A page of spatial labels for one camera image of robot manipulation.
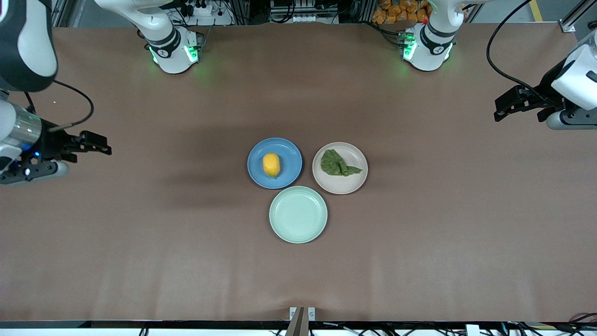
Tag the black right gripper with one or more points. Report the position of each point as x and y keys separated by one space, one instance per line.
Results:
x=50 y=142

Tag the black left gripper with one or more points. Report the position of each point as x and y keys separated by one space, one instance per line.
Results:
x=544 y=89

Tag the yellow lemon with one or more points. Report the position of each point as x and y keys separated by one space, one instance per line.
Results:
x=271 y=164

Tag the green lettuce leaf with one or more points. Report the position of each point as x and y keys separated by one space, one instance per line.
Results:
x=336 y=163

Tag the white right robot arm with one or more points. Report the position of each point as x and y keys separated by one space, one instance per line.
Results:
x=28 y=46

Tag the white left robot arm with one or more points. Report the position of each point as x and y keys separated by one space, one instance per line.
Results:
x=578 y=79

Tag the bag of oranges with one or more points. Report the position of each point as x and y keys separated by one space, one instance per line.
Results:
x=401 y=11

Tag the white power strip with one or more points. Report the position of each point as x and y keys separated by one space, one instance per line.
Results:
x=205 y=11

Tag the beige pink plate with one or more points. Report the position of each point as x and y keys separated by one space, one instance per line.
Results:
x=340 y=184

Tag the blue plate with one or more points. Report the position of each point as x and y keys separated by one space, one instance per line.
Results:
x=287 y=163

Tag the light green plate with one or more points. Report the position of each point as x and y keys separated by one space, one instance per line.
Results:
x=298 y=214

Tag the aluminium frame profile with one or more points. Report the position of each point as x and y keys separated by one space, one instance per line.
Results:
x=576 y=16
x=60 y=11

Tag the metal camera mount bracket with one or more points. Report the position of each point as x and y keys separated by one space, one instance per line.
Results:
x=302 y=317

